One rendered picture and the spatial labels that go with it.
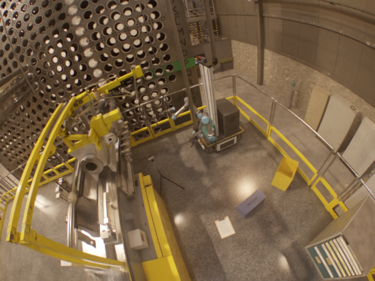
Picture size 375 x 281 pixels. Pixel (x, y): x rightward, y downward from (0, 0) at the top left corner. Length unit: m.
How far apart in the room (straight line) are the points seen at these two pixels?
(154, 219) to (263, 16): 9.63
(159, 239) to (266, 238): 1.57
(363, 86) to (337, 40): 1.87
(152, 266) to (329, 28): 8.08
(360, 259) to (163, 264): 2.26
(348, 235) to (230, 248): 1.65
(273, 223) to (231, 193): 0.89
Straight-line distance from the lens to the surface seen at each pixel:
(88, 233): 2.24
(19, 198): 1.34
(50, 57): 4.44
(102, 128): 2.06
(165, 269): 2.10
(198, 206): 2.79
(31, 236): 1.08
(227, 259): 2.59
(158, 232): 2.18
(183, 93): 4.56
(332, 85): 7.53
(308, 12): 7.86
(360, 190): 2.83
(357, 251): 2.19
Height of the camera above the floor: 2.58
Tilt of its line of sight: 44 degrees down
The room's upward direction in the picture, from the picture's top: 15 degrees counter-clockwise
